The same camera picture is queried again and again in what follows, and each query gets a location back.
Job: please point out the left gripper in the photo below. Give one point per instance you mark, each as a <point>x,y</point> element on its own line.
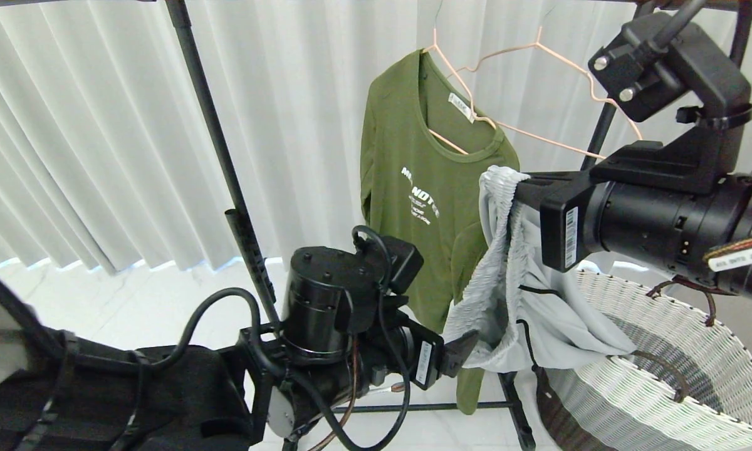
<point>407,357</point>

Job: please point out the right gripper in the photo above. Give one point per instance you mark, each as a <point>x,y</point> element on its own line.
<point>652,225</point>

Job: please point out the pink clothes hanger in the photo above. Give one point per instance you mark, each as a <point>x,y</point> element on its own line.
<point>450,69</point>
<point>551,140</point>

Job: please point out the pale grey shorts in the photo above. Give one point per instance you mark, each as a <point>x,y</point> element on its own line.
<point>558,313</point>

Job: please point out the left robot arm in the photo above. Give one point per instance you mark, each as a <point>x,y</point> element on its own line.
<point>326,300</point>

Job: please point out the white laundry basket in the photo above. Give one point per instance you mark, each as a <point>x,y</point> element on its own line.
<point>633,401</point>

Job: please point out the black clothes rack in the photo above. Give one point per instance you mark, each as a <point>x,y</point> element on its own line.
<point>215,125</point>

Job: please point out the green long-sleeved shirt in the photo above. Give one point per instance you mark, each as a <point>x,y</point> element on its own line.
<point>407,156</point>

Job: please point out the white curtain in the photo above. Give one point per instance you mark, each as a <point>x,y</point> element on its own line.
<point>69,125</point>

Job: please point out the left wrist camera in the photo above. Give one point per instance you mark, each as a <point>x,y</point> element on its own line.
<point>404,263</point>

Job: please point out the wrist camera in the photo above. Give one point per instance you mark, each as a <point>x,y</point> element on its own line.
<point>695,69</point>
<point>404,263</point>

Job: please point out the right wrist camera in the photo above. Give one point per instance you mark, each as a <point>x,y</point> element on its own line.
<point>695,69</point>

